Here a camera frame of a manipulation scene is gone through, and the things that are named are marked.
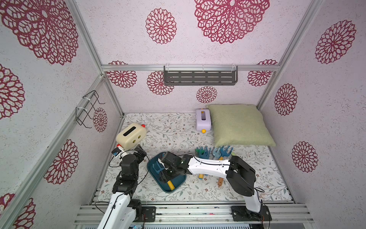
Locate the cream box with red knobs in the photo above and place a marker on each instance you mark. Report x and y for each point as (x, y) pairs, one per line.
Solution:
(131, 136)

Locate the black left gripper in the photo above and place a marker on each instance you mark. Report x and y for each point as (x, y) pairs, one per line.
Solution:
(141, 152)

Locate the green fabric pillow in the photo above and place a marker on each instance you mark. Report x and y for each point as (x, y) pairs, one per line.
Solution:
(239, 124)

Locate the black wire wall rack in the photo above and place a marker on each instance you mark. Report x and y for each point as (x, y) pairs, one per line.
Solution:
(83, 112)

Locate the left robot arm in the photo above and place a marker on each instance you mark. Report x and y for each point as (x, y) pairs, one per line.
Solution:
(123, 210)

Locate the lavender box with yellow knob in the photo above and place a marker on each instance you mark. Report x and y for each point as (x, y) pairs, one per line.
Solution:
(203, 120)

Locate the light blue fork white handle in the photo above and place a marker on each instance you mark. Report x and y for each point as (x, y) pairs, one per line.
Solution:
(216, 153)

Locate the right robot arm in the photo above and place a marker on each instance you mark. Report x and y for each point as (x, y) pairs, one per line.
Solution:
(240, 175)

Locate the blue fork yellow handle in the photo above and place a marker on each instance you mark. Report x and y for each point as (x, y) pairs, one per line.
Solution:
(160, 169)

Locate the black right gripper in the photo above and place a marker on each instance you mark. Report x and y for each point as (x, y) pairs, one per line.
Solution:
(165, 171)

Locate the teal storage tray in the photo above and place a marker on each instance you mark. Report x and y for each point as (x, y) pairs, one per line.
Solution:
(177, 181)

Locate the lime fork wooden handle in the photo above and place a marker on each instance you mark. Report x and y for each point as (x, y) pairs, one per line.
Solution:
(221, 180)

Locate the grey wall shelf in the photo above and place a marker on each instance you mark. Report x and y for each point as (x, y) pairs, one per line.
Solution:
(200, 77)

